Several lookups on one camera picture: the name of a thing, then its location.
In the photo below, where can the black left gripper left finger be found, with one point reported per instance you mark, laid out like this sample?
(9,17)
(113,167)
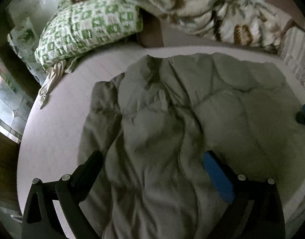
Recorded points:
(40,219)

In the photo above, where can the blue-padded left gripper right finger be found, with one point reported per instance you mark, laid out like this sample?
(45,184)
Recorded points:
(255,208)

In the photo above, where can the olive quilted puffer jacket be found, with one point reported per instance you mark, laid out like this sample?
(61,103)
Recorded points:
(153,123)

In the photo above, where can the striped grey white cushion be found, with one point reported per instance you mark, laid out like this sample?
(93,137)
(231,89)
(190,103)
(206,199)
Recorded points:
(292,53)

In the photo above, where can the pink bed mattress sheet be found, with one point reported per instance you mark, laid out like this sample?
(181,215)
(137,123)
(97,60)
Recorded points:
(52,135)

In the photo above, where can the reddish brown headboard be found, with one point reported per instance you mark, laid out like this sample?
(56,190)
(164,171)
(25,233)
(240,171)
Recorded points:
(290,8)

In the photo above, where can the window with glass panes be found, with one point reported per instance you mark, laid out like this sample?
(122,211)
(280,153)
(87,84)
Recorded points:
(15,106)

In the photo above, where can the leaf print fleece blanket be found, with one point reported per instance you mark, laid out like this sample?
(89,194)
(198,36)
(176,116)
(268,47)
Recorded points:
(239,22)

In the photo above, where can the beige striped cloth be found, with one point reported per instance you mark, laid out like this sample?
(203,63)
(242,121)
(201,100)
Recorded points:
(55,74)

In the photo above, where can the green printed plastic bag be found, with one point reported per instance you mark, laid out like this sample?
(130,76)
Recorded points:
(24,40)

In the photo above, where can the green white patterned pillow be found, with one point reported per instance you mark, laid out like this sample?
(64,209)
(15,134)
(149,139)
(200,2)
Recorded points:
(78,28)

